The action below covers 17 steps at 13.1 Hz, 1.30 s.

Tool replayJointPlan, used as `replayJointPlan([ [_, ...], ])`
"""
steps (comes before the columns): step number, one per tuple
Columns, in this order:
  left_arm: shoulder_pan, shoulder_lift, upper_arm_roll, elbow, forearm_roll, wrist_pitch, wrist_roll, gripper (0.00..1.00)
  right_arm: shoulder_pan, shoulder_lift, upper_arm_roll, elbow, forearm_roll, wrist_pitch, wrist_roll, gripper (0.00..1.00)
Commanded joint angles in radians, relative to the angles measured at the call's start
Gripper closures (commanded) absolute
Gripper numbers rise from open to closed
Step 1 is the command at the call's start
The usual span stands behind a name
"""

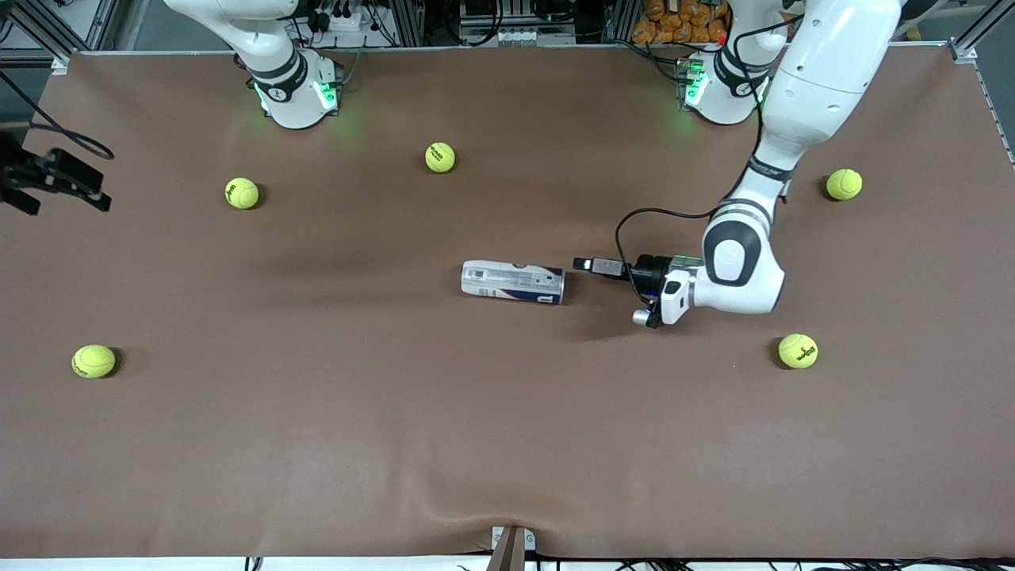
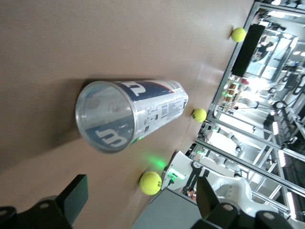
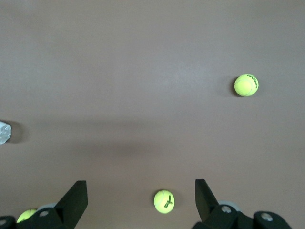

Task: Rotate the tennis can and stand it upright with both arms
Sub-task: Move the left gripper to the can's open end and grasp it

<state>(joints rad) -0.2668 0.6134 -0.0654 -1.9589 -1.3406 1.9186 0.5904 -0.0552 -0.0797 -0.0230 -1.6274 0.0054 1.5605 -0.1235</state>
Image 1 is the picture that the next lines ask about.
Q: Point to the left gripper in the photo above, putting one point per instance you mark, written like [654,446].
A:
[651,272]

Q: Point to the white blue tennis ball can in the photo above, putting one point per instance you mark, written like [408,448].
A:
[511,281]

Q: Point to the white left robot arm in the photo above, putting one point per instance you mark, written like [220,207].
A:
[817,79]

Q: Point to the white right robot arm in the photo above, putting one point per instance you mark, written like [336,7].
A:
[285,87]

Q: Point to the yellow tennis ball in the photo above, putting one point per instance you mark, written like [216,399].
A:
[844,184]
[93,361]
[798,350]
[242,193]
[440,157]

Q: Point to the metal table corner clamp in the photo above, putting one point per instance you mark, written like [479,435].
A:
[61,65]
[964,51]

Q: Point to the brown table mat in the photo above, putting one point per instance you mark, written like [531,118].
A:
[507,412]

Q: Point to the orange packaged goods pile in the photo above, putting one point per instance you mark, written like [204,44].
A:
[682,20]

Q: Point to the white power strip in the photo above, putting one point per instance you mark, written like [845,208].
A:
[357,24]

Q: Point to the grey camera pole bracket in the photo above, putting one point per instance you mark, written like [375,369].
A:
[511,551]

